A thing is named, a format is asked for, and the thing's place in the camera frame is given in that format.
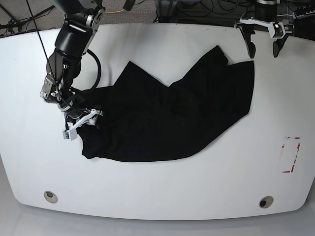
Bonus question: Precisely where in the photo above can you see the white power strip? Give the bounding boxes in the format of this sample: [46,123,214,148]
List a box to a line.
[293,4,315,20]

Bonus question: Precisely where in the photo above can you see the table cable grommet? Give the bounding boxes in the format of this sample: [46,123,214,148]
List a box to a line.
[44,191,58,204]
[258,196,274,209]

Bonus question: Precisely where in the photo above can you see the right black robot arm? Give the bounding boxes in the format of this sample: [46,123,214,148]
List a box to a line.
[40,0,105,122]

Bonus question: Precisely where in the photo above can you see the black T-shirt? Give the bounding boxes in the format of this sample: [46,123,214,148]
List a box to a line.
[77,46,255,162]

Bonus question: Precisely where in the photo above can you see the red tape rectangle marking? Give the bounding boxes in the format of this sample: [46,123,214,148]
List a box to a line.
[279,137,301,173]

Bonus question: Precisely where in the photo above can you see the left table cable grommet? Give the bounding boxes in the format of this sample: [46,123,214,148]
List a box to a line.
[44,191,58,204]

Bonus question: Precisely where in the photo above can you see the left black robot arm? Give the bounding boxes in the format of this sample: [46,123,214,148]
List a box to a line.
[235,0,291,59]

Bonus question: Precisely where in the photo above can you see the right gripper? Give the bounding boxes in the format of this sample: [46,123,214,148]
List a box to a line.
[64,108,98,128]

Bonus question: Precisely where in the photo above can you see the yellow cable on floor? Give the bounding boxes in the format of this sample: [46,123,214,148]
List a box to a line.
[104,7,125,15]

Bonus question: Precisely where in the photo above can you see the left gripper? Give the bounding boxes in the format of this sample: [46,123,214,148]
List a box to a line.
[238,18,288,59]

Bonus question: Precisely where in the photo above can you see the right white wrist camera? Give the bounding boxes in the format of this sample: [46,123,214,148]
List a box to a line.
[63,110,103,141]

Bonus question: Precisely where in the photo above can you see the right table cable grommet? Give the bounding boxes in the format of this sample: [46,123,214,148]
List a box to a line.
[258,196,274,209]

